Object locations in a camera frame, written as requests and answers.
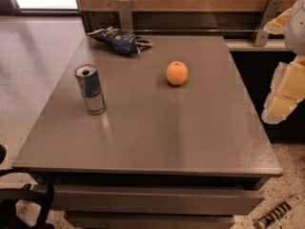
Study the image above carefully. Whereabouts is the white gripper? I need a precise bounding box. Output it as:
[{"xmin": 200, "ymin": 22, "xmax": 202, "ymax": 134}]
[{"xmin": 261, "ymin": 0, "xmax": 305, "ymax": 124}]

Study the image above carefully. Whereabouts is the Red Bull can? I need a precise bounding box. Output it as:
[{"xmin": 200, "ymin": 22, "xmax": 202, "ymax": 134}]
[{"xmin": 74, "ymin": 64, "xmax": 106, "ymax": 115}]

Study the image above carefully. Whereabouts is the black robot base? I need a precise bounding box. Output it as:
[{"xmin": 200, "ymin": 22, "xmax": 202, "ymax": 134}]
[{"xmin": 0, "ymin": 143, "xmax": 55, "ymax": 229}]

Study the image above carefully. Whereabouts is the orange fruit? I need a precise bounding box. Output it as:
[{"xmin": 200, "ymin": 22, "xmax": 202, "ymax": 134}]
[{"xmin": 166, "ymin": 61, "xmax": 189, "ymax": 86}]

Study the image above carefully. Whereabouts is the grey table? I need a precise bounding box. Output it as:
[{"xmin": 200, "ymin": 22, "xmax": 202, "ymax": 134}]
[{"xmin": 13, "ymin": 36, "xmax": 281, "ymax": 229}]

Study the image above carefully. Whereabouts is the blue chip bag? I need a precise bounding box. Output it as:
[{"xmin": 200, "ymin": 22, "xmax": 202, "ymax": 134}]
[{"xmin": 88, "ymin": 27, "xmax": 153, "ymax": 54}]

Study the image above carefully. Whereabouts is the striped tool on floor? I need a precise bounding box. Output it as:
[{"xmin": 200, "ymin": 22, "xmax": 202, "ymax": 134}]
[{"xmin": 254, "ymin": 194, "xmax": 303, "ymax": 229}]

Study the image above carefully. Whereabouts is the right metal bracket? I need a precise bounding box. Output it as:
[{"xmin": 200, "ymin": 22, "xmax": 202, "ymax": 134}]
[{"xmin": 252, "ymin": 0, "xmax": 283, "ymax": 47}]

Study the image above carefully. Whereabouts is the metal bracket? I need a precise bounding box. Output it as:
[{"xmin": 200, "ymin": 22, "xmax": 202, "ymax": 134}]
[
  {"xmin": 117, "ymin": 0, "xmax": 133, "ymax": 32},
  {"xmin": 252, "ymin": 0, "xmax": 283, "ymax": 47}
]

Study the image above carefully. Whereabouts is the left metal bracket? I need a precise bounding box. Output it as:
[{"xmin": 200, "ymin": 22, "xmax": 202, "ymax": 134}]
[{"xmin": 117, "ymin": 0, "xmax": 133, "ymax": 32}]

